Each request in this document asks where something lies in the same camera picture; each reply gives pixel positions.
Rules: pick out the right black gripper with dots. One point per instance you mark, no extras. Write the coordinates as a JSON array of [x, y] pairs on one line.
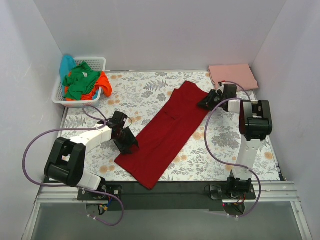
[[213, 99]]

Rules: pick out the teal t shirt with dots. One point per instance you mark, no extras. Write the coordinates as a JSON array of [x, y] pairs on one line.
[[66, 65]]

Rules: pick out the orange t shirt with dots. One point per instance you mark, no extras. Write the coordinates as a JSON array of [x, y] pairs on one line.
[[103, 82]]

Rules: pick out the white plastic laundry basket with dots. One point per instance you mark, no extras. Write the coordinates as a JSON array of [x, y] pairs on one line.
[[96, 63]]

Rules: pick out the floral patterned table mat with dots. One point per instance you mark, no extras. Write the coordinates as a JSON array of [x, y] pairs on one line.
[[141, 95]]

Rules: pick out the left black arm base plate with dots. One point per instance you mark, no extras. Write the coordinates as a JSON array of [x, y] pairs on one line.
[[105, 192]]

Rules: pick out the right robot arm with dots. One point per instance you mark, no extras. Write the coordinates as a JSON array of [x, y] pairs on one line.
[[255, 124]]

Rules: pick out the dark red t shirt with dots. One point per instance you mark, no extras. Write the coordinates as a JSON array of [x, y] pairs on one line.
[[165, 135]]

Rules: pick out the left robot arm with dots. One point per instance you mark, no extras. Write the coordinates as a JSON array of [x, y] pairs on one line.
[[66, 162]]

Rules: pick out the green t shirt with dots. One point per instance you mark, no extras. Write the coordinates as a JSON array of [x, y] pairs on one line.
[[79, 84]]

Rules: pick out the folded pink t shirt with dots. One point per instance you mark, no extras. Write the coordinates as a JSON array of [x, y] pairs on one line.
[[238, 73]]

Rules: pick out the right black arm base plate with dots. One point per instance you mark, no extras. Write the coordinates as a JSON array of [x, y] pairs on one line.
[[221, 191]]

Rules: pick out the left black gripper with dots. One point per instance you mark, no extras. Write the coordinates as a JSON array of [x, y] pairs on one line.
[[124, 141]]

